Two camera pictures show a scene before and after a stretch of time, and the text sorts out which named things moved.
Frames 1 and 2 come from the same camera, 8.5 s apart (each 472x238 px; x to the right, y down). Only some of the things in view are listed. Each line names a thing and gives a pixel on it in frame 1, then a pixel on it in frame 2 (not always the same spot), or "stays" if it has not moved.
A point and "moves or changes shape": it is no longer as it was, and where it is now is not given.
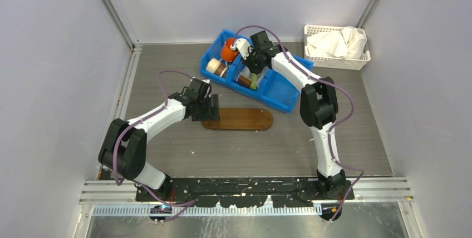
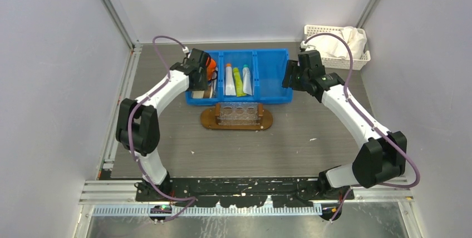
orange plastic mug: x=227 y=53 → x=211 y=74
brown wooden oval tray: x=241 y=119 stays
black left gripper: x=212 y=113 → x=203 y=85
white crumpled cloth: x=348 y=43 stays
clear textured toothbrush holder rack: x=253 y=77 → x=239 y=113
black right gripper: x=251 y=51 → x=293 y=68
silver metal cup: x=215 y=66 moves or changes shape
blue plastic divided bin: x=269 y=87 moves or changes shape
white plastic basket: x=333 y=62 stays
